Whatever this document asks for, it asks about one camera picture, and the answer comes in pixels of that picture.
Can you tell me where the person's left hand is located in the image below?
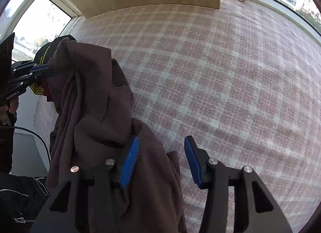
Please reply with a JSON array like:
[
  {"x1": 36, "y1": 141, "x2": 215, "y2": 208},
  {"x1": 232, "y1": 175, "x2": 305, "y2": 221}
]
[{"x1": 0, "y1": 96, "x2": 20, "y2": 126}]

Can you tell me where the black zippered jacket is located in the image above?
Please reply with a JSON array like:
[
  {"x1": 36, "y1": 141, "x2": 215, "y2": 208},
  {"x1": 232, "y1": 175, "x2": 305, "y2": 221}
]
[{"x1": 0, "y1": 173, "x2": 50, "y2": 233}]

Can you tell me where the pink plaid bed sheet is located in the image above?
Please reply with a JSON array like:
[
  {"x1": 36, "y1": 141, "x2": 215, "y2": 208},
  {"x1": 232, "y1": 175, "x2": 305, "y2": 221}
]
[{"x1": 34, "y1": 0, "x2": 321, "y2": 233}]

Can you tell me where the black cable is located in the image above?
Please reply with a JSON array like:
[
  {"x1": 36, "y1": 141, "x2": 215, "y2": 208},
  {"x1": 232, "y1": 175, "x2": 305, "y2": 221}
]
[{"x1": 12, "y1": 126, "x2": 51, "y2": 166}]

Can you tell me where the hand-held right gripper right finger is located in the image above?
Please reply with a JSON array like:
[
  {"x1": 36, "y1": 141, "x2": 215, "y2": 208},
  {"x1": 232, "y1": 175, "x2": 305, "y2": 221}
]
[{"x1": 184, "y1": 135, "x2": 293, "y2": 233}]

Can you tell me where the black and yellow mesh garment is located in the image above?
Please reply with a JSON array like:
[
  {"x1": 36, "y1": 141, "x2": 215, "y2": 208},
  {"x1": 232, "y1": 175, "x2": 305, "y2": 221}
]
[{"x1": 29, "y1": 35, "x2": 77, "y2": 97}]

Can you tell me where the brown hoodie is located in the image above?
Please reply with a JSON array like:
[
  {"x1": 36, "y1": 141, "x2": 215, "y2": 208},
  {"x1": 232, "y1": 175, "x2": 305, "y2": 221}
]
[{"x1": 41, "y1": 37, "x2": 188, "y2": 233}]

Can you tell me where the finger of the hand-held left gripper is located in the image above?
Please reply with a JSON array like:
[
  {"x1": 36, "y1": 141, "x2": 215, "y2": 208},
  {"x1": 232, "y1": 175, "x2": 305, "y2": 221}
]
[
  {"x1": 11, "y1": 60, "x2": 55, "y2": 78},
  {"x1": 10, "y1": 72, "x2": 43, "y2": 90}
]

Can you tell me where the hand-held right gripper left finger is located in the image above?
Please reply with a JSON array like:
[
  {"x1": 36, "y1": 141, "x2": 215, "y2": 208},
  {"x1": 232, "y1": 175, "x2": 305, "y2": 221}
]
[{"x1": 29, "y1": 136, "x2": 140, "y2": 233}]

